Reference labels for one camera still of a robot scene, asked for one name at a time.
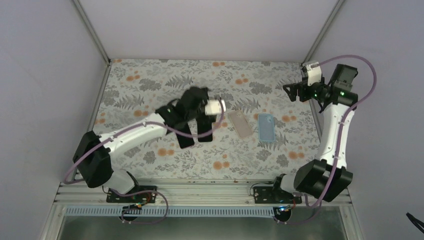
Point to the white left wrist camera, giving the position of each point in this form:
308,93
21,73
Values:
215,107

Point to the slotted grey cable duct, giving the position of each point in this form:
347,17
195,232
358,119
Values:
172,211

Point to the black phone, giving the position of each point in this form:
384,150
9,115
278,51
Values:
204,124
184,141

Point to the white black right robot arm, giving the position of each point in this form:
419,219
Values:
326,176

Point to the light blue phone case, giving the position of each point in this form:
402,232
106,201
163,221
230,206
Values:
266,128

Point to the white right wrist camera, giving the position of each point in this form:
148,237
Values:
311,72

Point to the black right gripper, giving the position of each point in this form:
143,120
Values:
295,87

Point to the black object at corner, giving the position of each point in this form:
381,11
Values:
416,222

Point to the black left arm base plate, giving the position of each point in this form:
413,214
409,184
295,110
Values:
112,197

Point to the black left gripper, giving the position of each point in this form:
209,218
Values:
206,90

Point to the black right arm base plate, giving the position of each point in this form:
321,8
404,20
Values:
269,195

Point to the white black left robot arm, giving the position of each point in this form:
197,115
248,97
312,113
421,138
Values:
94,153

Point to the aluminium front rail frame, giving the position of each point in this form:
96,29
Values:
179,192

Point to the floral patterned table mat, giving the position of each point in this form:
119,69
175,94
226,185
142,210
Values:
137,87

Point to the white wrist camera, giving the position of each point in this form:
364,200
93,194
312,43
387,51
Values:
311,72
215,107

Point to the beige phone case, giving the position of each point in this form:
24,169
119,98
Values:
240,124

